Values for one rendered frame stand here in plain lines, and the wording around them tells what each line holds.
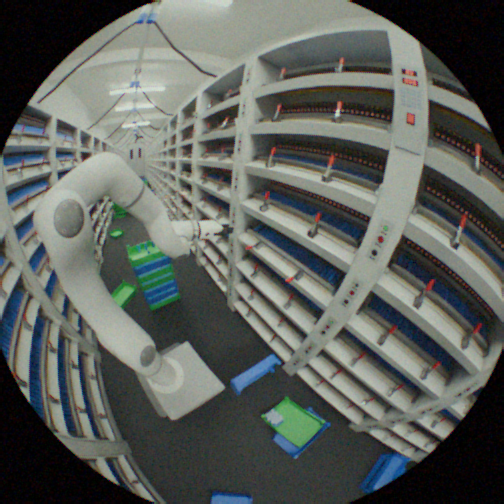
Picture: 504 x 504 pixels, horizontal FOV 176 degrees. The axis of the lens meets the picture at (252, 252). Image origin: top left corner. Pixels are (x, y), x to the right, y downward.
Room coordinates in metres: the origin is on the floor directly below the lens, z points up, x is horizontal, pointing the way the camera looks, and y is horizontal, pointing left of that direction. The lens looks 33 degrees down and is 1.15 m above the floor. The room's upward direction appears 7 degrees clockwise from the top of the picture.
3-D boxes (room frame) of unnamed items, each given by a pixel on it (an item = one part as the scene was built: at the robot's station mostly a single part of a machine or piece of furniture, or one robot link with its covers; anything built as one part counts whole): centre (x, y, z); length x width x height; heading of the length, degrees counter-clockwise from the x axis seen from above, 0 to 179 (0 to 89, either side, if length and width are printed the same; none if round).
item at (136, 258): (0.83, 0.76, 0.52); 0.30 x 0.20 x 0.08; 137
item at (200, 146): (1.45, 0.51, 0.88); 0.20 x 0.09 x 1.77; 131
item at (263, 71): (0.92, 0.05, 0.88); 0.20 x 0.09 x 1.77; 131
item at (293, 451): (-0.12, -0.42, 0.04); 0.30 x 0.20 x 0.08; 131
